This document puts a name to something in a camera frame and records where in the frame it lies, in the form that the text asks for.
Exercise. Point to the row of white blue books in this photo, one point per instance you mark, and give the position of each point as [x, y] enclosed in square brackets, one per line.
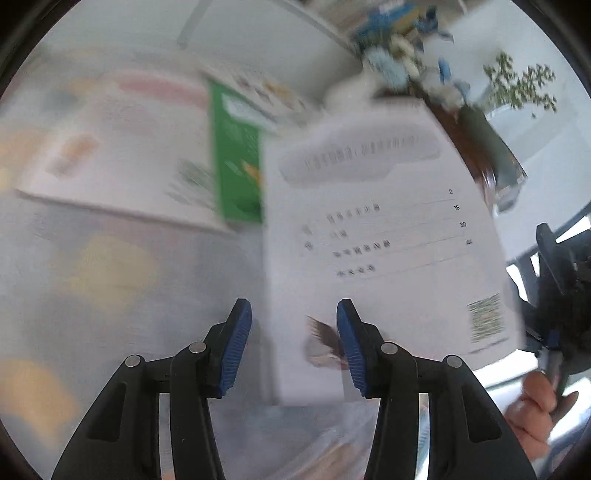
[383, 18]

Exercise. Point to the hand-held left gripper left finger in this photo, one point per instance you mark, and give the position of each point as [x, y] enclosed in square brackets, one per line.
[235, 350]

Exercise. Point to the white book with leaf print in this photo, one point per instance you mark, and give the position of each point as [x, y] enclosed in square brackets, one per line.
[129, 138]

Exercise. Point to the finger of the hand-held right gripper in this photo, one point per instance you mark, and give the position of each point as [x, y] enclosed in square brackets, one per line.
[551, 340]
[549, 249]

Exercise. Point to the dark green glass vase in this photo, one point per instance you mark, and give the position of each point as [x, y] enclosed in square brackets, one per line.
[494, 147]

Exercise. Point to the thin white illustrated book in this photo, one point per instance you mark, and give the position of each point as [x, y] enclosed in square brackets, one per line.
[263, 90]

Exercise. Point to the green leafy sprigs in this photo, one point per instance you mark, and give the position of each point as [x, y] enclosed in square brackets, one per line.
[521, 87]

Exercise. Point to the white ceramic vase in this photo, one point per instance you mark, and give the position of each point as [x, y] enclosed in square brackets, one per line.
[351, 90]

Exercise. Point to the grey fan-patterned rug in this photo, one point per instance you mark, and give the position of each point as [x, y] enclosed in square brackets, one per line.
[115, 286]

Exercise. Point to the blue white flower bouquet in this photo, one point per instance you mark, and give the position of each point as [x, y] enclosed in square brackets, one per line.
[388, 64]

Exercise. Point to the white bookshelf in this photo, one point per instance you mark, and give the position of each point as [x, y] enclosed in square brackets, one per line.
[258, 37]

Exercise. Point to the white book with barcode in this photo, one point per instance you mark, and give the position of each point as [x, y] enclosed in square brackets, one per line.
[392, 258]

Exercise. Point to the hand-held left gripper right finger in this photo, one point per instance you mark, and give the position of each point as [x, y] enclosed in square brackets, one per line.
[353, 350]

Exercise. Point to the person's right hand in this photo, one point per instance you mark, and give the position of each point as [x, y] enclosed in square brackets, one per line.
[531, 406]

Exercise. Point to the green cover book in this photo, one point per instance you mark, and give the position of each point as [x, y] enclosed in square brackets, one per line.
[235, 157]

